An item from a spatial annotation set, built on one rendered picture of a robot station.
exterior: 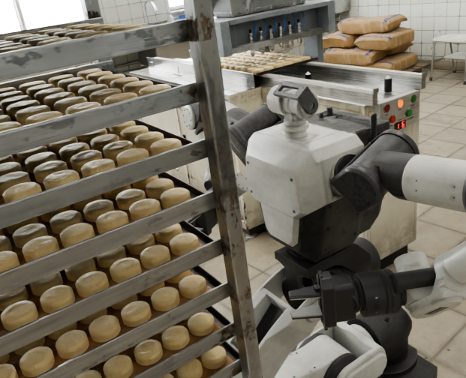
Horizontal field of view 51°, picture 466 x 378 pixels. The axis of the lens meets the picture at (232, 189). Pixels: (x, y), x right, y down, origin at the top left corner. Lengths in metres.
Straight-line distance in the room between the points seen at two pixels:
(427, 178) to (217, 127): 0.39
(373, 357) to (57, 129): 1.16
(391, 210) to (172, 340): 1.56
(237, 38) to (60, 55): 1.91
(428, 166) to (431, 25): 5.60
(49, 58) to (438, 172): 0.65
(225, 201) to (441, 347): 1.45
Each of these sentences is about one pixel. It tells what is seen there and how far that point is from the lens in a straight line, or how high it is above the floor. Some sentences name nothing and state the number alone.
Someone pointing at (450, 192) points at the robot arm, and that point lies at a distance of 0.92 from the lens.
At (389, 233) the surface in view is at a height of 0.20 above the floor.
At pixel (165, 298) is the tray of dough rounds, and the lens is 0.90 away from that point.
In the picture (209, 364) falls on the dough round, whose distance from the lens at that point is 1.02.
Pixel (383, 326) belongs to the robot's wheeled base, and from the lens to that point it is 1.63.
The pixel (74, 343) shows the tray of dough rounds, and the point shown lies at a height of 0.88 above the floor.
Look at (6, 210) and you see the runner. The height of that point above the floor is 1.15.
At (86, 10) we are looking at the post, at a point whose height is 1.35.
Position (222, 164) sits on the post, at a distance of 0.77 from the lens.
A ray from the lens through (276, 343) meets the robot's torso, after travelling 1.30.
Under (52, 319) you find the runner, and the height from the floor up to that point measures 0.97.
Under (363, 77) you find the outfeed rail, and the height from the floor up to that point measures 0.86.
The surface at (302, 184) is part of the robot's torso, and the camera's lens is 1.07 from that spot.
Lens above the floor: 1.39
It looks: 24 degrees down
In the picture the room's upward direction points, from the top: 8 degrees counter-clockwise
